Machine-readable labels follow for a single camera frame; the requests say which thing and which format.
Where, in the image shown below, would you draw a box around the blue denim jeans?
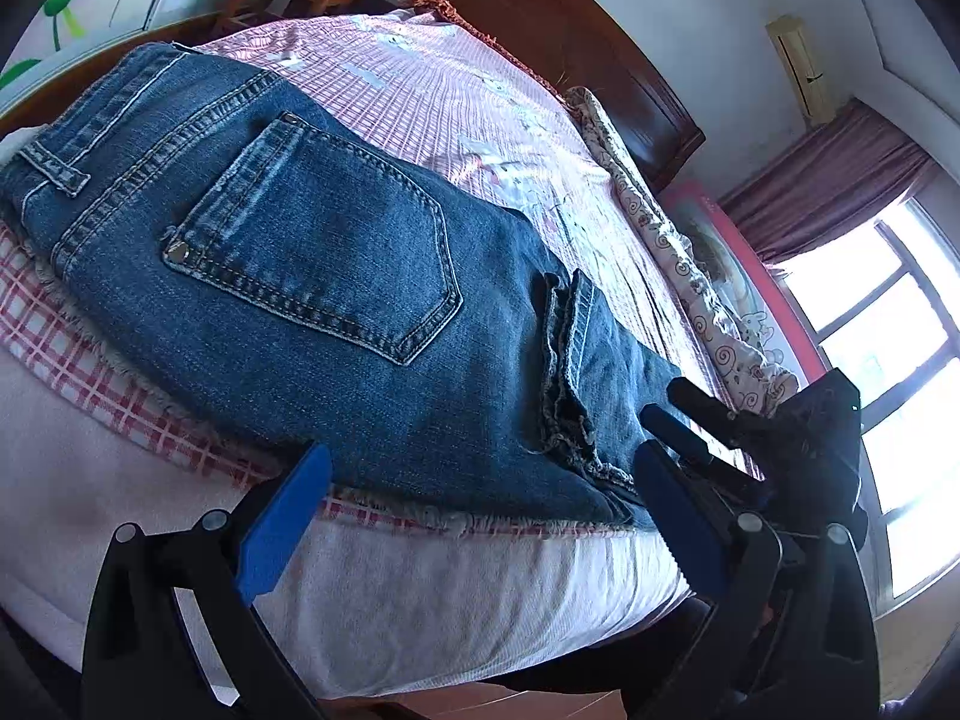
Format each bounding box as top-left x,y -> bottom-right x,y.
0,40 -> 723,530

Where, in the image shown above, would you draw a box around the floral patterned quilt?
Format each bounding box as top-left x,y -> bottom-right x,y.
563,86 -> 799,416

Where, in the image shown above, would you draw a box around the pink cartoon bed side panel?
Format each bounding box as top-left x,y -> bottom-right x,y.
659,181 -> 828,387

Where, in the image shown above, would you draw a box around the purple curtain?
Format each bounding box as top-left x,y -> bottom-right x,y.
719,99 -> 940,265

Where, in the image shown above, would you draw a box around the dark wooden headboard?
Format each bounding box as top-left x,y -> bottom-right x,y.
448,0 -> 704,190

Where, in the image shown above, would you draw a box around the window with dark frame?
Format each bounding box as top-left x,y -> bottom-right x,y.
775,199 -> 958,614

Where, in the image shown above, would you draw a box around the wall air conditioner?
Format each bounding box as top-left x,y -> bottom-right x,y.
766,15 -> 836,127

